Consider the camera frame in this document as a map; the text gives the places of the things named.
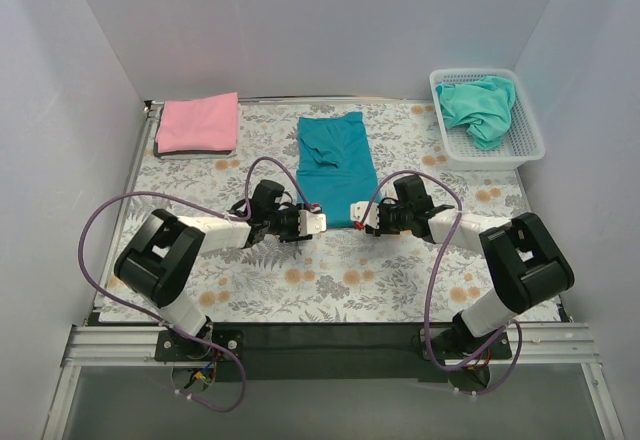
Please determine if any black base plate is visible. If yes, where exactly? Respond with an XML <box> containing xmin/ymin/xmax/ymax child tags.
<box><xmin>154</xmin><ymin>322</ymin><xmax>513</xmax><ymax>384</ymax></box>

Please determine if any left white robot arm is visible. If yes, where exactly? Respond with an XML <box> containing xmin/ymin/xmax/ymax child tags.
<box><xmin>114</xmin><ymin>180</ymin><xmax>326</xmax><ymax>360</ymax></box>

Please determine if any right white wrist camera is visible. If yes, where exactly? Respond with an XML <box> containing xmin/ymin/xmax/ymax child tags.
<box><xmin>349</xmin><ymin>201</ymin><xmax>379</xmax><ymax>229</ymax></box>

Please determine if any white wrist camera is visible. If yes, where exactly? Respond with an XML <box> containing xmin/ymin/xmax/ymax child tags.
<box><xmin>298</xmin><ymin>209</ymin><xmax>327</xmax><ymax>237</ymax></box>
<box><xmin>349</xmin><ymin>201</ymin><xmax>379</xmax><ymax>229</ymax></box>

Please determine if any floral table mat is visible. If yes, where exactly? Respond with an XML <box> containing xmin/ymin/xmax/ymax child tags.
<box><xmin>115</xmin><ymin>101</ymin><xmax>528</xmax><ymax>323</ymax></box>

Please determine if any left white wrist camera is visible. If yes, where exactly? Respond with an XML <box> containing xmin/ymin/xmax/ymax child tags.
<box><xmin>298</xmin><ymin>209</ymin><xmax>327</xmax><ymax>237</ymax></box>

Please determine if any light green t shirt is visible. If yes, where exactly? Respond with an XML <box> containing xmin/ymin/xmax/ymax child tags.
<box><xmin>436</xmin><ymin>76</ymin><xmax>516</xmax><ymax>151</ymax></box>

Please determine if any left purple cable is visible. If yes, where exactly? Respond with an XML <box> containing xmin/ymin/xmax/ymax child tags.
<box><xmin>78</xmin><ymin>156</ymin><xmax>321</xmax><ymax>412</ymax></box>

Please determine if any teal blue t shirt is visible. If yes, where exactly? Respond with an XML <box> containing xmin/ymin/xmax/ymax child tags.
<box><xmin>296</xmin><ymin>112</ymin><xmax>378</xmax><ymax>229</ymax></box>

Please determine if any aluminium frame rail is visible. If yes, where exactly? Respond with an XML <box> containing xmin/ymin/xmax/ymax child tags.
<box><xmin>62</xmin><ymin>322</ymin><xmax>601</xmax><ymax>366</ymax></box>

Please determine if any white plastic basket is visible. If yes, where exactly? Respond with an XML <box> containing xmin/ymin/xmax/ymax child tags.
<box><xmin>429</xmin><ymin>67</ymin><xmax>545</xmax><ymax>170</ymax></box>

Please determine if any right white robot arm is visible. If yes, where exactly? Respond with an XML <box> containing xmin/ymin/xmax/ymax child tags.
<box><xmin>350</xmin><ymin>170</ymin><xmax>575</xmax><ymax>368</ymax></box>

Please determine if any pink folded t shirt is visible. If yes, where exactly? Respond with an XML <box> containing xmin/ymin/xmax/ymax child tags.
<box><xmin>155</xmin><ymin>92</ymin><xmax>239</xmax><ymax>156</ymax></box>

